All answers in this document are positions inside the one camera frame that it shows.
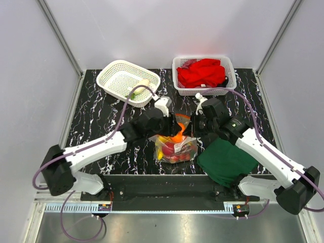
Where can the red fake apple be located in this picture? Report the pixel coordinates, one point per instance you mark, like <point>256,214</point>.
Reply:
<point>168,149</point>

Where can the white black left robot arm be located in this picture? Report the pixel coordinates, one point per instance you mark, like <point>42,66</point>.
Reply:
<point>61,167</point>

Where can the white oval perforated basket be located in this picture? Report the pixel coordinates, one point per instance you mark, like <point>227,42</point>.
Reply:
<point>119,77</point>

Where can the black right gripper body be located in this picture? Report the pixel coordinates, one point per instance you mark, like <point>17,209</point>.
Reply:
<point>200,125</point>

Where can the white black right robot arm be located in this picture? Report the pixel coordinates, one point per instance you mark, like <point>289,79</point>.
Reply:
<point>295,185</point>

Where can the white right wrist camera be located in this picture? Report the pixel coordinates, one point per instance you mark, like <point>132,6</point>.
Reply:
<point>201,100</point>

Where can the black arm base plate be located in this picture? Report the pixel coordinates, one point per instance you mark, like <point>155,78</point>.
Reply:
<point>166,193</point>

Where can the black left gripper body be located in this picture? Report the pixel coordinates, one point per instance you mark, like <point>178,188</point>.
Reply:
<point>168,129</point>

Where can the folded green cloth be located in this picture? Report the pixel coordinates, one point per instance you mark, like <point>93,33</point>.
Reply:
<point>224,162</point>

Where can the clear zip top bag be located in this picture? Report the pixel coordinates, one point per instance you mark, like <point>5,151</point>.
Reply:
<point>185,150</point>

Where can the orange fake fruit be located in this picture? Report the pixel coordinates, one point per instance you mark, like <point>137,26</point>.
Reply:
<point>179,137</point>

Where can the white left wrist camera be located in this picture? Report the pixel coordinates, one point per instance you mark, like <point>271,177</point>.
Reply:
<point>163,104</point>

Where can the pale cream fake food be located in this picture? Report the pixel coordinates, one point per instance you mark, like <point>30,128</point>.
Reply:
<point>142,85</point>

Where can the red cloth in basket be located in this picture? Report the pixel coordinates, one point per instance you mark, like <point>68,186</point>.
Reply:
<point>205,73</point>

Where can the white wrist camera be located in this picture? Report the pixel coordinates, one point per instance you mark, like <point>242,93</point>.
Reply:
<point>163,104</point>
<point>201,100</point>

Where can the white rectangular slotted basket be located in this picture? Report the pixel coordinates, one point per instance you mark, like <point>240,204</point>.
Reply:
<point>218,91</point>

